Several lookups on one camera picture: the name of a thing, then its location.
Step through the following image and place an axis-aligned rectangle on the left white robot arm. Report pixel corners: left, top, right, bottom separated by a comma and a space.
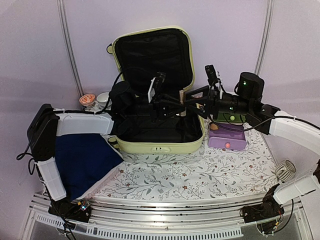
27, 81, 186, 217

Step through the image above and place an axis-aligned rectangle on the dark blue garment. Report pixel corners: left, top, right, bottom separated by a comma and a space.
54, 133, 124, 201

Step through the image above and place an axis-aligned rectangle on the floral patterned tablecloth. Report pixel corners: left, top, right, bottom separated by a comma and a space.
92, 130, 279, 202

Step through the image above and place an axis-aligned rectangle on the purple drawer with pink knob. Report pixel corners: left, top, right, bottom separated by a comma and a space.
208, 123, 247, 151

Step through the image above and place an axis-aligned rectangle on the white ceramic bowl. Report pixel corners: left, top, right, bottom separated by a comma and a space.
96, 92, 109, 110

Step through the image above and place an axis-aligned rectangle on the brown plush toy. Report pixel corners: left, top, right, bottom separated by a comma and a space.
209, 123, 219, 131

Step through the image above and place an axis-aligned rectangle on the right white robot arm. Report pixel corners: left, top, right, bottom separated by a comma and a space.
183, 65, 320, 218

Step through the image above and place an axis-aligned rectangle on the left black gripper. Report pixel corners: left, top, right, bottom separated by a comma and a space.
124, 92, 187, 124

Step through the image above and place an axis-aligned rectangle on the green drawer with knob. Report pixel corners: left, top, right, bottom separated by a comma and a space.
212, 112, 246, 125

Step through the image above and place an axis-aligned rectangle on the light green hard-shell suitcase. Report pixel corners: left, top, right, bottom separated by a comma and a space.
107, 26, 205, 154

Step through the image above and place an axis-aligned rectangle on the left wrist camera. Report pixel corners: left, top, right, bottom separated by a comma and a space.
147, 72, 166, 103

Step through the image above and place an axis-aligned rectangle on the right metal corner post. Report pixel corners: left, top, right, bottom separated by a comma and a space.
253, 0, 275, 73

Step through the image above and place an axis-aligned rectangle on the white plastic mesh basket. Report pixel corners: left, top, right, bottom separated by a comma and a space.
80, 166, 120, 199

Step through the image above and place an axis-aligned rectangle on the metal corner post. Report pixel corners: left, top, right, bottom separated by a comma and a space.
56, 0, 84, 97
253, 0, 275, 73

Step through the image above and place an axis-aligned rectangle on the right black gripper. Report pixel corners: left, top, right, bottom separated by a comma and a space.
183, 85, 253, 120

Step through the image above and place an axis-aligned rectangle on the left metal corner post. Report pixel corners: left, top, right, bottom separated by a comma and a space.
56, 0, 84, 97

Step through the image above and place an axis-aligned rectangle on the pink bowl behind basket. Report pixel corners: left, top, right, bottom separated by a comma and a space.
79, 93, 96, 107

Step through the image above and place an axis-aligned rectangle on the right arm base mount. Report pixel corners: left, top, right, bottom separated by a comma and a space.
239, 183, 285, 235

